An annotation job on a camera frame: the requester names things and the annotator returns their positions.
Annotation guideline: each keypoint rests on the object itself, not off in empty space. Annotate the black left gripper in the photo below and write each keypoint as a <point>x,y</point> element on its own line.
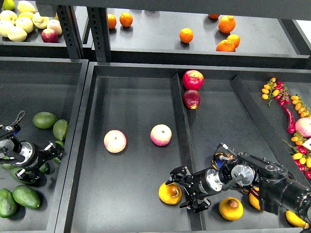
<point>34,157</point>

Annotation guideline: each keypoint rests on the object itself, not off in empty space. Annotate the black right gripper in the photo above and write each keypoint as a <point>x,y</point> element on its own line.
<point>200,185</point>

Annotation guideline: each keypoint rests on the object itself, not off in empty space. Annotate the dark green avocado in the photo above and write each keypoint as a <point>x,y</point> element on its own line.
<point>45,168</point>

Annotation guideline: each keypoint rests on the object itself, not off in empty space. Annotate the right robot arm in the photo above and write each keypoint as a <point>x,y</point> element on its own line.
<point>268,181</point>

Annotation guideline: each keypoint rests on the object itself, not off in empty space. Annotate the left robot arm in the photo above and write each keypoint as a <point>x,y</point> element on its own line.
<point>10,146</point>

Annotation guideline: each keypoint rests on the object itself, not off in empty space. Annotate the green avocado lower middle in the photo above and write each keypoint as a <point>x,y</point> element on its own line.
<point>13,172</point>

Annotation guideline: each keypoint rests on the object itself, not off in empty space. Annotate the green avocado top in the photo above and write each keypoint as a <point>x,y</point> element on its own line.
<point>44,120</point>

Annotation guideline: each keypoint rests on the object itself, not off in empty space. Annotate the yellow pear bottom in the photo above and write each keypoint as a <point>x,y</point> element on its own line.
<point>231,209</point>

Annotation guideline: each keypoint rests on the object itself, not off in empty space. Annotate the green avocado bottom left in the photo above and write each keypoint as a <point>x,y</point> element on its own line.
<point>8,206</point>

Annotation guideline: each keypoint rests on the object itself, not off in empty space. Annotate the yellow pear with stem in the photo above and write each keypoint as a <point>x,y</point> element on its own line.
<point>254,201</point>

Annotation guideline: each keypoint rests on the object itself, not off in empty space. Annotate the black left tray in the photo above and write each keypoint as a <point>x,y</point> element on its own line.
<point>51,85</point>

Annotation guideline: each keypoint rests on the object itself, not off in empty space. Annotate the black tray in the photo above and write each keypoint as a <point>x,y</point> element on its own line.
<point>51,85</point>
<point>118,192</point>

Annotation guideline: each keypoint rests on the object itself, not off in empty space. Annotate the pink apple left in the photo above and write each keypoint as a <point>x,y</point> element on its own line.
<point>115,141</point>

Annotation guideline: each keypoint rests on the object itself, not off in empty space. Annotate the black middle tray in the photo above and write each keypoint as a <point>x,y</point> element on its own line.
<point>118,192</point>

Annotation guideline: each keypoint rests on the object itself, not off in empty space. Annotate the dark red apple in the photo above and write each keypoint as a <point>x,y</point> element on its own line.
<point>191,99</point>

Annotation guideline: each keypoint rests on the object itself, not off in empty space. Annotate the bright red apple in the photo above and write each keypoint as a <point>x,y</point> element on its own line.
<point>193,80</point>

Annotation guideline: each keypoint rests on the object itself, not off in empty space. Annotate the cherry tomato cluster bottom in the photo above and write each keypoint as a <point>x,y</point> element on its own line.
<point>300,154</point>

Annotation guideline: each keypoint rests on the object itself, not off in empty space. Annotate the cherry tomato cluster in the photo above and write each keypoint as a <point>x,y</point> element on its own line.
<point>300,154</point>
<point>275,90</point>

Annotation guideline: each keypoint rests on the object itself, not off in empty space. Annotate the red chili pepper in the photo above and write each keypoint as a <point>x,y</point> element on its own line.
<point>290,120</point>

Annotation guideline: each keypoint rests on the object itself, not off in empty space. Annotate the white checker tag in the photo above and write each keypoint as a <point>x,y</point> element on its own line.
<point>307,144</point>

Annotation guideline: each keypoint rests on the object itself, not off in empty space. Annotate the red apple on shelf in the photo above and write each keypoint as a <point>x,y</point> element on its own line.
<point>49,36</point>

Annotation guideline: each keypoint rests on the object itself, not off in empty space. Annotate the pale yellow apple front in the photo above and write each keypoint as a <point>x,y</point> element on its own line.
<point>16,34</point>

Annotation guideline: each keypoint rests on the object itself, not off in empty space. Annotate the cherry tomato cluster top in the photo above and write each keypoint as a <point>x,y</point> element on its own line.
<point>275,90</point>

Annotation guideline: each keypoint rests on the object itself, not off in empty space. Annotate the peach on shelf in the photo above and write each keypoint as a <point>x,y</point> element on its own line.
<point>54,24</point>

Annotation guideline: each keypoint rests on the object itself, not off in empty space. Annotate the front orange on shelf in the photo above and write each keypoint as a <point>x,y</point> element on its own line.
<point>226,45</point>

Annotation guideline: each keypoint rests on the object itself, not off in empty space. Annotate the orange at shelf centre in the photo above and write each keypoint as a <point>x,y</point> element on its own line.
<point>186,35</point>

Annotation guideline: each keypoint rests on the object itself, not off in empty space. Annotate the orange behind front orange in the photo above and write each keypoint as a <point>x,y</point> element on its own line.
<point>235,39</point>

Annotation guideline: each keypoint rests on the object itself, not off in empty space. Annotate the orange left on shelf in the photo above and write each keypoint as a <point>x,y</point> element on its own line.
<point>126,19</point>

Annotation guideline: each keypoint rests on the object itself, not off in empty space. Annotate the green avocado by wall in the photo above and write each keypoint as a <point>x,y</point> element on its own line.
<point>60,129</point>

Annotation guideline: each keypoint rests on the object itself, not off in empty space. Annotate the black shelf post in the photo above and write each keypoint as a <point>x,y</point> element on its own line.
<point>97,18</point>

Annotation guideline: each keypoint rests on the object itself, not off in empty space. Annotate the orange beside shelf post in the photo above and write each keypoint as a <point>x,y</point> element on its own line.
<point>112,21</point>

